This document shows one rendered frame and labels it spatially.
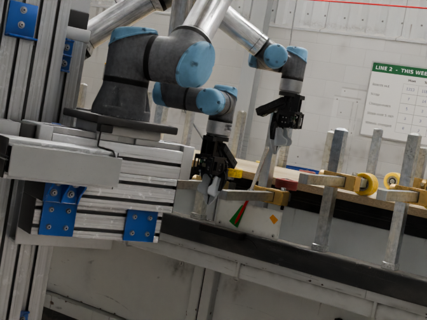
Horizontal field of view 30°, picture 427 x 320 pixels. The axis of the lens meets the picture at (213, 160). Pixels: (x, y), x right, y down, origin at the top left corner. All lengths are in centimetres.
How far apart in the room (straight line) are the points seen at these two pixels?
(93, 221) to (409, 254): 121
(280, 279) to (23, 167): 128
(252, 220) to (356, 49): 761
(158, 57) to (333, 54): 847
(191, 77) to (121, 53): 19
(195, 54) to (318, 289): 110
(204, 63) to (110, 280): 173
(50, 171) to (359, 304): 127
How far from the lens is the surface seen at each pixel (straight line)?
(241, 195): 258
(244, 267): 287
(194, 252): 298
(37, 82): 210
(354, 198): 283
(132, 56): 199
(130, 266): 345
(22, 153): 177
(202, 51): 195
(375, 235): 285
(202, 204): 292
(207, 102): 227
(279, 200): 275
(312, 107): 1038
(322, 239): 269
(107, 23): 261
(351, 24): 1037
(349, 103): 1023
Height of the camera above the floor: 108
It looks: 3 degrees down
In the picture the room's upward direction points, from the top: 10 degrees clockwise
